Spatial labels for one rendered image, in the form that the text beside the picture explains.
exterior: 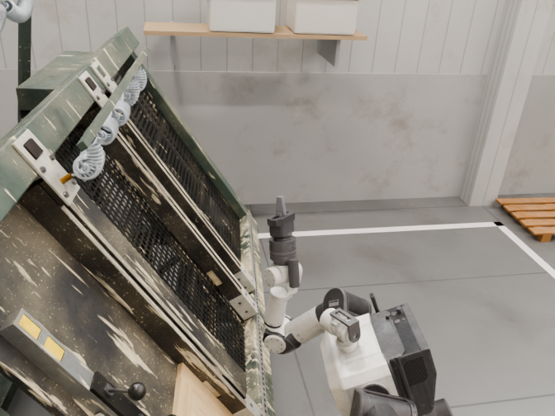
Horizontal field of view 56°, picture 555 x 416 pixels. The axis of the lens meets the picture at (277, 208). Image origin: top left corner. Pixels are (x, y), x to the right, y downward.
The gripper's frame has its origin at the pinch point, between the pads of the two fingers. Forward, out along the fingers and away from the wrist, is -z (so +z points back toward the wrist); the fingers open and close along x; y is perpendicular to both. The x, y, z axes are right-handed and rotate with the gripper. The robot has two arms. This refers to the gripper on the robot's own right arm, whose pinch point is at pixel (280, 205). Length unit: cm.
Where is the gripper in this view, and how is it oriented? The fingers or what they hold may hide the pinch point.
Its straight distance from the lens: 167.6
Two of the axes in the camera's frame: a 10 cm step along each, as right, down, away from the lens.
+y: -8.8, -0.6, 4.7
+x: -4.7, 2.2, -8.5
